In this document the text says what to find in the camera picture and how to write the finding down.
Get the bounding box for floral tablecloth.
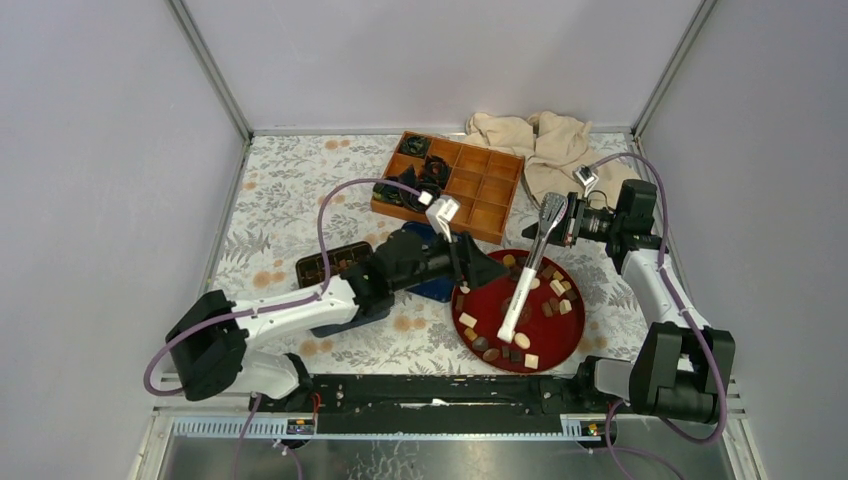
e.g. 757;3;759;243
213;135;647;375

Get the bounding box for beige crumpled cloth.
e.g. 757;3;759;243
464;111;604;205

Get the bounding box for silver serving tongs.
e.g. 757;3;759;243
497;192;566;343

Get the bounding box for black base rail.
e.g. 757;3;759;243
259;374;614;414

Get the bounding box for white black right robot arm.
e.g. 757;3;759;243
522;180;736;429

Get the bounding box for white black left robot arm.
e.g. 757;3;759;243
165;230;508;411

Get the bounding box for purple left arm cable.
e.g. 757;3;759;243
143;178;435;480

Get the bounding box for orange wooden divided box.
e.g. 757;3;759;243
382;131;524;244

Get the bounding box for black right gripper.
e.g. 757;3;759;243
521;192;621;248

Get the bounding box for blue tin lid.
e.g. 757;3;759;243
401;221;455;303

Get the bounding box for blue chocolate tin box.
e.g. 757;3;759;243
295;241;390;338

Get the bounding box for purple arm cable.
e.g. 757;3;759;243
586;152;730;480
143;178;435;480

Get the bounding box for red round tray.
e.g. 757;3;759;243
451;249;586;374

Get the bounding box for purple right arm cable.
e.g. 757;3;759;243
586;152;730;480

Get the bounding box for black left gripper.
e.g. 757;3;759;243
390;226;509;295

